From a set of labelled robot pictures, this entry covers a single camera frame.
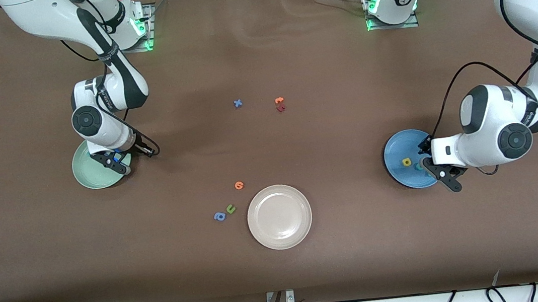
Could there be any light green plate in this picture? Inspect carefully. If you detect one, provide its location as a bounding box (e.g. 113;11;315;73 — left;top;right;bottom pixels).
69;134;136;192

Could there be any blue plate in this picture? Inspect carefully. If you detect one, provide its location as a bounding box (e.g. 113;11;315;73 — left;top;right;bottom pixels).
381;125;448;193

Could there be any brown table cover sheet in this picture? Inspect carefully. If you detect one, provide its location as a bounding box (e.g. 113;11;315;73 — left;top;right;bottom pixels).
0;0;538;302

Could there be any off-white plate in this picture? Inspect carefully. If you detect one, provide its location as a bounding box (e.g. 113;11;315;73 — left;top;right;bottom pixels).
244;181;316;254

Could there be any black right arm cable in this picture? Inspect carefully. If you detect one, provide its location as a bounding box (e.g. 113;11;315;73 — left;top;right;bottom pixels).
55;0;162;167

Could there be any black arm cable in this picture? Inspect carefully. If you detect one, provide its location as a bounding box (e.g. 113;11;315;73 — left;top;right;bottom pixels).
55;0;162;167
414;0;538;181

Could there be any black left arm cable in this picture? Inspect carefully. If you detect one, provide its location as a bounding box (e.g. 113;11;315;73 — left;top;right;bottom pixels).
414;0;538;181

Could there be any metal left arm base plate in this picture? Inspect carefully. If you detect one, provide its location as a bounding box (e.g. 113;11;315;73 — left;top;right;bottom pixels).
364;5;420;33

